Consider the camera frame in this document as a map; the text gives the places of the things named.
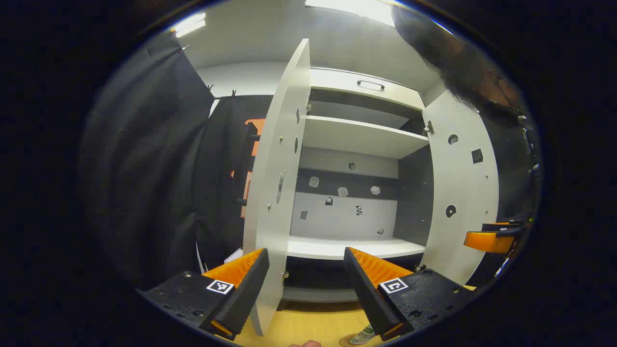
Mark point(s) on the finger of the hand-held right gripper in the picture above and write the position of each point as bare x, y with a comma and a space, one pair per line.
489, 242

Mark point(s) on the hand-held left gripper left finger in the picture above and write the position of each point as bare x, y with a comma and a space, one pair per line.
246, 294

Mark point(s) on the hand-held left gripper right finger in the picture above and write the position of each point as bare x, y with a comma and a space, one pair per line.
368, 299

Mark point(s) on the white bottle with green label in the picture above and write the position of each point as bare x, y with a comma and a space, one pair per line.
362, 336

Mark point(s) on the white cabinet door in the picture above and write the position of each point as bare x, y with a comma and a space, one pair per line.
277, 193
462, 193

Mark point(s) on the round brown coaster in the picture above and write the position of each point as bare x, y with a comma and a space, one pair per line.
344, 342

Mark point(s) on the black backdrop cloth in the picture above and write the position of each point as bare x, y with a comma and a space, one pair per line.
159, 168

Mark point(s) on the white cabinet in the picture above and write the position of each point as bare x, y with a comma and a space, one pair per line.
356, 137

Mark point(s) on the person's head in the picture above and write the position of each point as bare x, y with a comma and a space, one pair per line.
434, 43

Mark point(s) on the rectangular ceiling light panel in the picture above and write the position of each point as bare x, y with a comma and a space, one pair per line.
352, 7

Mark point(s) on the long ceiling light strip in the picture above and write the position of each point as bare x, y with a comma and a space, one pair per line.
189, 25

